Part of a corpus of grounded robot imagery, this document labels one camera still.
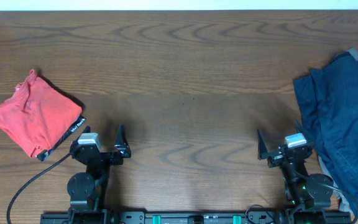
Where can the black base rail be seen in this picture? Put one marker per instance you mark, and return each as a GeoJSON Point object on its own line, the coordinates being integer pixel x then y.
{"type": "Point", "coordinates": [257, 215]}

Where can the dark blue denim shorts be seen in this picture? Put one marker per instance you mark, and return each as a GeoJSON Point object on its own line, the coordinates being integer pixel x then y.
{"type": "Point", "coordinates": [346, 118]}

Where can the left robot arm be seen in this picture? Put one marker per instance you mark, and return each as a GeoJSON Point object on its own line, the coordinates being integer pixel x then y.
{"type": "Point", "coordinates": [87, 190]}

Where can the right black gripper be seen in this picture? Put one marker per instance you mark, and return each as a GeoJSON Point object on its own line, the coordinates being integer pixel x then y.
{"type": "Point", "coordinates": [276, 157]}

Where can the black printed garment under red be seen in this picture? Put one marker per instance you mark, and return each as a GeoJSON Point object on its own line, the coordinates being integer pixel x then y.
{"type": "Point", "coordinates": [72, 128]}

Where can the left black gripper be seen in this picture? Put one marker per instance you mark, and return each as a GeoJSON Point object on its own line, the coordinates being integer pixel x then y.
{"type": "Point", "coordinates": [121, 149]}

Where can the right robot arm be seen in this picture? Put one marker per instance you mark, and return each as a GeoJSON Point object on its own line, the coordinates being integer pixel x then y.
{"type": "Point", "coordinates": [309, 194]}

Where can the red folded t-shirt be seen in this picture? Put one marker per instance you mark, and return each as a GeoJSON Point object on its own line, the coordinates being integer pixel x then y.
{"type": "Point", "coordinates": [37, 116]}

